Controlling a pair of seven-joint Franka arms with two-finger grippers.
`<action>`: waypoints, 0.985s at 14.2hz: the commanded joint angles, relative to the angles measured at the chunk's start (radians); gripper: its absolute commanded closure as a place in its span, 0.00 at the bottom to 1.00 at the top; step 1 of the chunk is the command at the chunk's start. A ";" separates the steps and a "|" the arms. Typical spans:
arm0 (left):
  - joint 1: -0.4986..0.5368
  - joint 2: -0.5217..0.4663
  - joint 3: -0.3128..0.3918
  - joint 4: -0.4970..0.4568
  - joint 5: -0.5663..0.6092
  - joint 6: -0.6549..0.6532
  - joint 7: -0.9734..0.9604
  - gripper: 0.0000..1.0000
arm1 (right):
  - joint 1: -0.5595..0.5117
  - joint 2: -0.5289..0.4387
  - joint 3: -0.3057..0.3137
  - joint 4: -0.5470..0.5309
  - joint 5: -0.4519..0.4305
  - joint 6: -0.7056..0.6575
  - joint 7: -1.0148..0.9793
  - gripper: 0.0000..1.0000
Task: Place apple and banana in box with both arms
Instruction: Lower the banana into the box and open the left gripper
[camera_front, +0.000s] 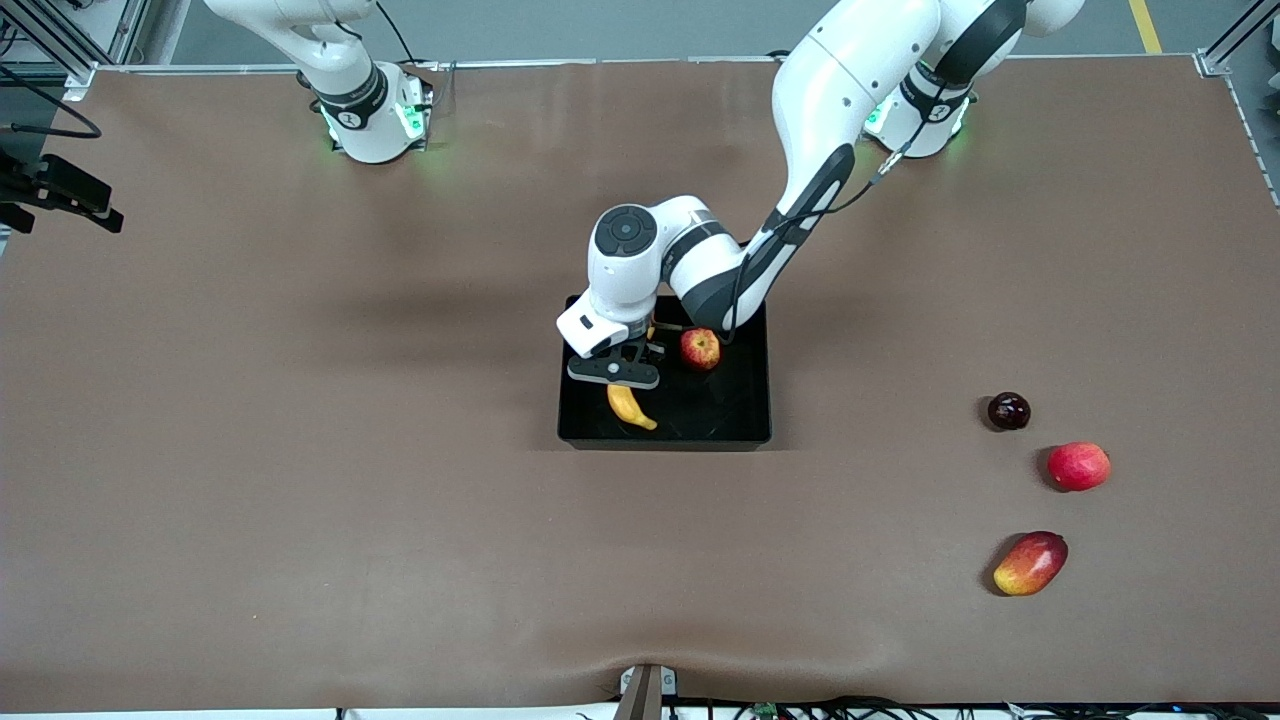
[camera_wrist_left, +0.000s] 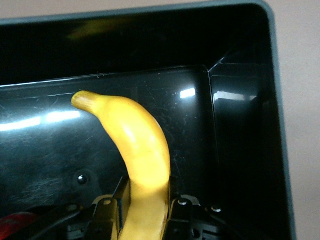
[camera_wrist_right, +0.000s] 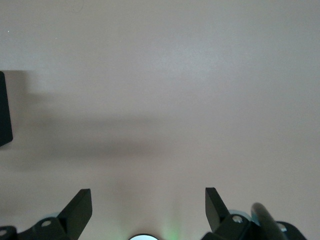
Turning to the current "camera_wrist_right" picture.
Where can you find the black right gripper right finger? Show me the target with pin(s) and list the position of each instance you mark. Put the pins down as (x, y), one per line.
(222, 225)

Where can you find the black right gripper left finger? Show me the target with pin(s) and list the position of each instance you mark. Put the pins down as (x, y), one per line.
(70, 220)

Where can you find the black plastic box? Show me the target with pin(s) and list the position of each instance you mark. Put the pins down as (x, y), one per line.
(5, 112)

